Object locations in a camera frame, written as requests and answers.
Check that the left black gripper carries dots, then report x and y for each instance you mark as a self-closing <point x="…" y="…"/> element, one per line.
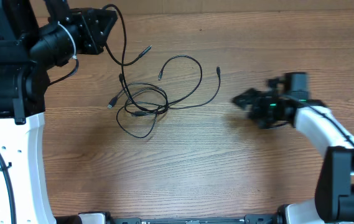
<point x="82" y="20"/>

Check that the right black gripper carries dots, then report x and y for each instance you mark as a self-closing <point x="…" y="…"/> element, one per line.
<point x="251" y="95"/>

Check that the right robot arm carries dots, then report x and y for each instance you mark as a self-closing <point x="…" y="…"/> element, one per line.
<point x="288" y="101"/>

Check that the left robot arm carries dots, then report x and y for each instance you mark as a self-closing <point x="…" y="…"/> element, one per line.
<point x="27" y="52"/>

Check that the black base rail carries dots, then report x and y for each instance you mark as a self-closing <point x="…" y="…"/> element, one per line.
<point x="192" y="220"/>

